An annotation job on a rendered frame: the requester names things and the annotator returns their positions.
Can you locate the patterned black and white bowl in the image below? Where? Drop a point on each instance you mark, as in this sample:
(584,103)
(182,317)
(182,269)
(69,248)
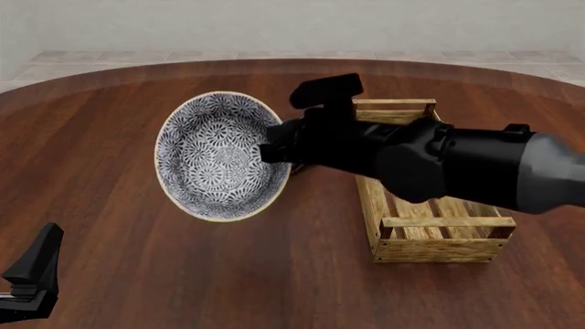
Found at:
(215,161)

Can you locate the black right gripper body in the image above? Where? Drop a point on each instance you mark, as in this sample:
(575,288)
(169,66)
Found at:
(292,137)

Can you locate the wooden slat tray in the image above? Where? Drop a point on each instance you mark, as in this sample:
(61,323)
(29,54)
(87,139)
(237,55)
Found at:
(439,240)

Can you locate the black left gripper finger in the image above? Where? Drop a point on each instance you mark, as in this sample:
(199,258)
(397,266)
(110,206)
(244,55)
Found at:
(39,260)

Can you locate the grey and black right robot arm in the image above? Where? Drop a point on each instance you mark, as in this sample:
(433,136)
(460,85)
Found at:
(461,161)

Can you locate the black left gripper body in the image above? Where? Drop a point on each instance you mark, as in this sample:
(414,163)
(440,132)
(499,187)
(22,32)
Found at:
(32,305)

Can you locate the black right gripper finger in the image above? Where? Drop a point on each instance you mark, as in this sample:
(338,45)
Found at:
(274,153)

